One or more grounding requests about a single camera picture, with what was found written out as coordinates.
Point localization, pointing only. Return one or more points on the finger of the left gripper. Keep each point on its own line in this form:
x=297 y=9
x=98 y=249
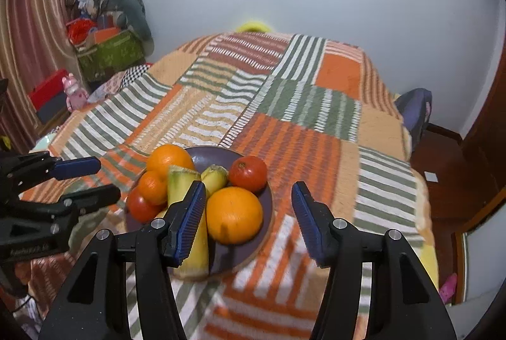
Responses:
x=83 y=202
x=71 y=168

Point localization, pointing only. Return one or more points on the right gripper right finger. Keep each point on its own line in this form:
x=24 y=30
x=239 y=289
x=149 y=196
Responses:
x=405 y=304

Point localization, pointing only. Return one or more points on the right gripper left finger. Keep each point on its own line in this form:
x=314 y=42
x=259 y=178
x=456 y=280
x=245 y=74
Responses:
x=117 y=274

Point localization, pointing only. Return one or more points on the yellow green corn cob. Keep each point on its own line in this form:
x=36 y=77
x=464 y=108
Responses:
x=215 y=177

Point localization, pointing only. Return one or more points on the red tomato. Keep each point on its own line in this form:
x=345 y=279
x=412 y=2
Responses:
x=249 y=172
x=140 y=209

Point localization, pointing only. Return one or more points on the red box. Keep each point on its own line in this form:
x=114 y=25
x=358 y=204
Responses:
x=48 y=98

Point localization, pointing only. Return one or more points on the red tomato on plate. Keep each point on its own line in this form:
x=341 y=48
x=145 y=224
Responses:
x=140 y=209

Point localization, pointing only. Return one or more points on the pale yellow corn cob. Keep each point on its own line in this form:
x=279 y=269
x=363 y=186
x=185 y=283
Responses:
x=193 y=248

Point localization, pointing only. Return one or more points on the pink toy figure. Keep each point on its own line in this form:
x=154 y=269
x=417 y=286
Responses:
x=76 y=95

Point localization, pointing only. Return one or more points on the large orange on plate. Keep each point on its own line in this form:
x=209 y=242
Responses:
x=164 y=156

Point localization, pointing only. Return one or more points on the dark purple round plate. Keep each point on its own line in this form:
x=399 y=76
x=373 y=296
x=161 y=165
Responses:
x=226 y=258

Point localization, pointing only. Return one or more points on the green fabric storage box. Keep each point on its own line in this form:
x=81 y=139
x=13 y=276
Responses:
x=111 y=56

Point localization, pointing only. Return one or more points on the striped curtain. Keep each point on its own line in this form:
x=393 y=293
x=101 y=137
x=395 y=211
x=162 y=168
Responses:
x=34 y=45

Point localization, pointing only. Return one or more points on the brown wooden door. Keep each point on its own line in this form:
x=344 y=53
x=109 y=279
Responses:
x=486 y=142

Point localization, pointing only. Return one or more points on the grey green pillow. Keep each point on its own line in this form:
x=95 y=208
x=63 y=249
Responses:
x=132 y=12

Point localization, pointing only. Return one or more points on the blue chair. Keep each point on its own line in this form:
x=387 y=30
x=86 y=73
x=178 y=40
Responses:
x=415 y=107

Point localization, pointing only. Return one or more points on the striped patchwork bedspread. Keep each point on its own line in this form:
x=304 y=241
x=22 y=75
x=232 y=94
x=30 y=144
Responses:
x=313 y=110

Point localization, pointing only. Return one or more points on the yellow round object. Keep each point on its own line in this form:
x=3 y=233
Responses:
x=253 y=27

